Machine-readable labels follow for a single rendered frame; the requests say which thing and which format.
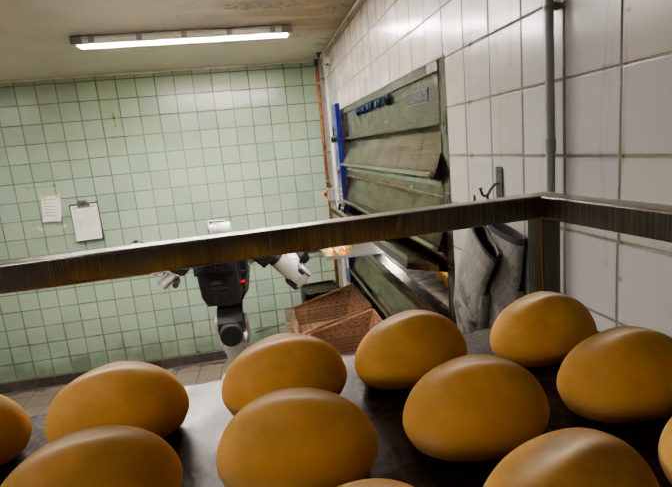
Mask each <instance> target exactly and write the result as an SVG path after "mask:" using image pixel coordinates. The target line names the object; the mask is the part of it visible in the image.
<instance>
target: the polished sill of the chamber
mask: <svg viewBox="0 0 672 487"><path fill-rule="evenodd" d="M367 256H368V257H369V258H370V259H371V260H372V261H373V262H374V263H375V264H376V265H378V266H379V267H380V268H381V269H382V270H383V271H384V272H385V273H386V274H387V275H388V276H389V277H391V278H392V279H393V280H394V281H395V282H396V283H397V284H398V285H399V286H400V287H401V288H403V289H404V290H405V291H406V292H407V293H408V294H409V295H410V296H411V297H412V298H413V299H415V300H416V301H417V302H418V303H419V304H420V305H421V306H422V307H423V308H424V309H425V310H427V311H432V312H435V313H438V314H441V315H443V316H445V317H447V318H449V307H448V306H446V305H445V304H444V303H443V302H441V301H440V300H439V299H438V298H436V297H435V296H434V295H433V294H431V293H430V292H429V291H427V290H426V289H425V288H424V287H422V286H421V285H420V284H419V283H417V282H416V281H415V280H414V279H412V278H411V277H410V276H409V275H407V274H406V273H405V272H404V271H402V270H401V269H400V268H399V267H397V266H396V265H395V264H394V263H392V262H391V261H390V260H389V259H387V258H386V257H385V256H384V255H382V254H381V253H380V254H373V255H367Z"/></svg>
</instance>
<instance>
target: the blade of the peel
mask: <svg viewBox="0 0 672 487"><path fill-rule="evenodd" d="M348 250H349V255H339V254H338V253H337V252H336V253H337V256H326V255H325V253H324V252H323V251H322V250H321V249H320V253H321V254H322V255H323V257H324V258H325V259H326V260H327V261H330V260H337V259H344V258H351V257H358V256H365V255H373V254H380V253H384V252H383V251H381V250H380V249H378V248H377V247H375V246H374V245H372V244H371V243H369V242H368V243H361V244H354V245H353V248H351V249H348Z"/></svg>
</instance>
